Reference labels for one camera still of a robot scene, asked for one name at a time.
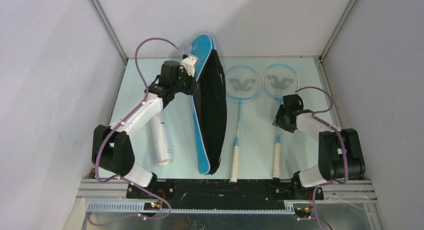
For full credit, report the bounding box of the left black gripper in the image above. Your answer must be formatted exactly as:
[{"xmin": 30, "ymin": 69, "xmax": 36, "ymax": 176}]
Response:
[{"xmin": 171, "ymin": 67, "xmax": 198, "ymax": 96}]

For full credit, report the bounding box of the blue badminton racket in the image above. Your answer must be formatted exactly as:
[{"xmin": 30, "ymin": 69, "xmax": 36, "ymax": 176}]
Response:
[
  {"xmin": 225, "ymin": 65, "xmax": 262, "ymax": 183},
  {"xmin": 262, "ymin": 63, "xmax": 300, "ymax": 179}
]

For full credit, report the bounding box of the blue racket cover bag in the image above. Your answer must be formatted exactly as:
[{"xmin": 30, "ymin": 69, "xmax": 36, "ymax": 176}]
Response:
[{"xmin": 187, "ymin": 33, "xmax": 228, "ymax": 175}]

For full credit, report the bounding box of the white shuttlecock tube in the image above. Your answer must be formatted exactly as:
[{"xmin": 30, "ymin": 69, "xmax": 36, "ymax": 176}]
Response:
[{"xmin": 150, "ymin": 113, "xmax": 174, "ymax": 166}]

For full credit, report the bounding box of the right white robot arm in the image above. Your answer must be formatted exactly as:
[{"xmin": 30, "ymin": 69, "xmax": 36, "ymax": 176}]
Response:
[{"xmin": 273, "ymin": 94, "xmax": 366, "ymax": 199}]

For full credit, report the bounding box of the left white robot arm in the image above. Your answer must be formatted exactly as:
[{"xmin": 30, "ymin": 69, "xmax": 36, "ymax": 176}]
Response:
[{"xmin": 91, "ymin": 55, "xmax": 198, "ymax": 198}]

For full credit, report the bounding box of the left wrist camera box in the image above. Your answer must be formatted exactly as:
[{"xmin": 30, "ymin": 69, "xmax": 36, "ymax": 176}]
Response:
[{"xmin": 181, "ymin": 55, "xmax": 199, "ymax": 77}]

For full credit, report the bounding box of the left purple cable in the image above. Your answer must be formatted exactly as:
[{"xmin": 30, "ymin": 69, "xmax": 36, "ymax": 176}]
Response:
[{"xmin": 86, "ymin": 37, "xmax": 186, "ymax": 228}]

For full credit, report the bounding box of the purple cable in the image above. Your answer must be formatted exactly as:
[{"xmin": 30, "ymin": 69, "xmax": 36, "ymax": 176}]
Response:
[
  {"xmin": 86, "ymin": 37, "xmax": 186, "ymax": 228},
  {"xmin": 294, "ymin": 86, "xmax": 349, "ymax": 230}
]

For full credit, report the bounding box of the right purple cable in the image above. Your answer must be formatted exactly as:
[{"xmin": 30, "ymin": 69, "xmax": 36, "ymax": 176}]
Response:
[{"xmin": 294, "ymin": 86, "xmax": 349, "ymax": 230}]

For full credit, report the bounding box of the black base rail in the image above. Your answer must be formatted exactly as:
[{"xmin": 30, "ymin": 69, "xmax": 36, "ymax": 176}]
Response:
[{"xmin": 126, "ymin": 178, "xmax": 324, "ymax": 211}]

